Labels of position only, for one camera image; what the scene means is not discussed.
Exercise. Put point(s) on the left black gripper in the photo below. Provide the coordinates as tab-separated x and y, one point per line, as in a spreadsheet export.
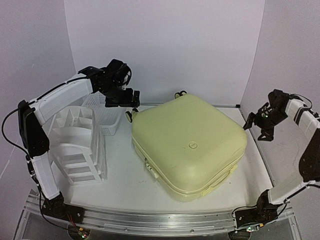
128	101

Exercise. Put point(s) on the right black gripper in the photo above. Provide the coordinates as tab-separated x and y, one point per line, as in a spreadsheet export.
269	134

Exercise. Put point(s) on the pale yellow hard-shell suitcase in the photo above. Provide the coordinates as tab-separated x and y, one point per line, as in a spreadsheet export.
189	146

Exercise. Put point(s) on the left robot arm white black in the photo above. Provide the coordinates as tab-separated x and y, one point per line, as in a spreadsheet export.
111	81

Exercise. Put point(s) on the white perforated plastic basket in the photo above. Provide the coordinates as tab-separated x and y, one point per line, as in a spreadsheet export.
107	118

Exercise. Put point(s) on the white plastic drawer organizer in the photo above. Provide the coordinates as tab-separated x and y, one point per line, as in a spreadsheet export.
77	146

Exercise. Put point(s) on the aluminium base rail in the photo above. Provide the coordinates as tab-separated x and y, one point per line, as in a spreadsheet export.
179	224

